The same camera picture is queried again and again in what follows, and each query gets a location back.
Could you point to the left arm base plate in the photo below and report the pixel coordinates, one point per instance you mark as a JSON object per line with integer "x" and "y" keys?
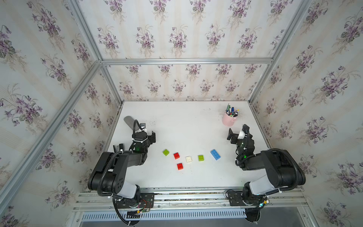
{"x": 143, "y": 201}

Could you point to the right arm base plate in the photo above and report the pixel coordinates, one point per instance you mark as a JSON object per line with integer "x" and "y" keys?
{"x": 245, "y": 198}

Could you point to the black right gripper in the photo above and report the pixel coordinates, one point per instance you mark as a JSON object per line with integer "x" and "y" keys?
{"x": 235, "y": 137}

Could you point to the aluminium mounting rail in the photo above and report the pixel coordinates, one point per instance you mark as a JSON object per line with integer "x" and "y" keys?
{"x": 188, "y": 198}

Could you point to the blue long lego brick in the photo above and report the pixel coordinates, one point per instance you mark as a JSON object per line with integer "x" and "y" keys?
{"x": 215, "y": 154}

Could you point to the coloured pens in cup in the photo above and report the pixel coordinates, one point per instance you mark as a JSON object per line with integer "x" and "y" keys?
{"x": 231, "y": 111}

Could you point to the pink pen cup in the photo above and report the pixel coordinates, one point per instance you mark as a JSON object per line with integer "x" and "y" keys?
{"x": 229, "y": 119}

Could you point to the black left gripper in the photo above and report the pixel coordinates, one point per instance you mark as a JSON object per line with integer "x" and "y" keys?
{"x": 150, "y": 139}

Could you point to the grey whiteboard eraser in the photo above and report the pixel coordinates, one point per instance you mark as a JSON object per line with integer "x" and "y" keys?
{"x": 132, "y": 123}

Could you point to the red lego brick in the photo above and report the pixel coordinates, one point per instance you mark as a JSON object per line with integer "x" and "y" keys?
{"x": 176, "y": 155}
{"x": 180, "y": 166}

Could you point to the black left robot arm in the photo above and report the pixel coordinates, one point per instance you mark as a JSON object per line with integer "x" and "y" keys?
{"x": 109, "y": 175}

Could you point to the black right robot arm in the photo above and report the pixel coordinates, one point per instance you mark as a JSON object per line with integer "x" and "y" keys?
{"x": 282, "y": 172}

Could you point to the white slotted cable duct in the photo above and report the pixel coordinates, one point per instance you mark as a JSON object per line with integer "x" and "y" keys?
{"x": 166, "y": 215}

